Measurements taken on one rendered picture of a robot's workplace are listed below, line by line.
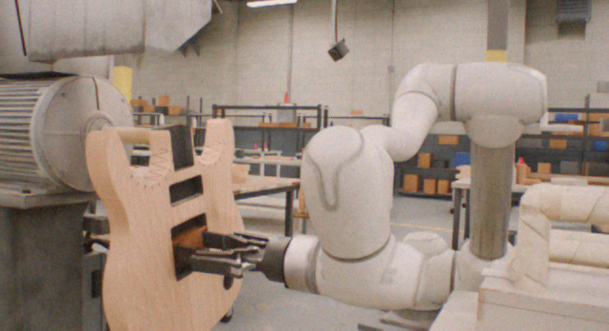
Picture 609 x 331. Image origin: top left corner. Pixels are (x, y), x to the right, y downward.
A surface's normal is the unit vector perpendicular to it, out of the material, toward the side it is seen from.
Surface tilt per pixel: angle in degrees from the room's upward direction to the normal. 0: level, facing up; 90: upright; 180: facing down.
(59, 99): 74
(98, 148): 90
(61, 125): 89
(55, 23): 90
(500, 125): 129
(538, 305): 90
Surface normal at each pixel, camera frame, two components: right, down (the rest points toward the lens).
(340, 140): -0.29, -0.72
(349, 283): -0.39, 0.51
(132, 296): 0.90, 0.03
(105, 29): -0.44, 0.04
